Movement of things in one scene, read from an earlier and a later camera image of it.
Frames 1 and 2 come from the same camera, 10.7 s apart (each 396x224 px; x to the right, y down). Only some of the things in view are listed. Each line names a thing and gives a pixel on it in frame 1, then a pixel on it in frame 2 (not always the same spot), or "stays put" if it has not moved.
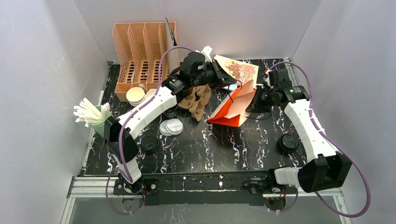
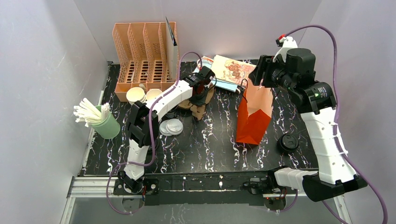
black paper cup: [171, 114] stays put
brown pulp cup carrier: [196, 102] stays put
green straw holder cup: [100, 127] stays put
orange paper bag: [233, 112] → [255, 113]
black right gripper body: [256, 101] → [263, 70]
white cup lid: [174, 126] stays put
